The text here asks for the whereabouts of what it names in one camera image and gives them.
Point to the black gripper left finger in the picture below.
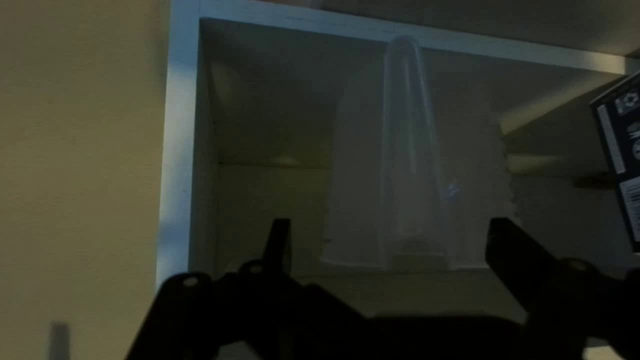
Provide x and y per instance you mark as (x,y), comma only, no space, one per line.
(220,313)

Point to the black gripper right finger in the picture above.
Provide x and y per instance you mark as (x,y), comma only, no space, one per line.
(572,307)

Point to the clear transparent jar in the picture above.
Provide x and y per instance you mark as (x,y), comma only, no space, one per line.
(412,167)

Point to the white two-tier shelf unit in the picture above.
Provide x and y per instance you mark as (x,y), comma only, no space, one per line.
(181,132)

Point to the black and white box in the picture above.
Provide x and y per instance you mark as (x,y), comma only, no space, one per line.
(623,152)

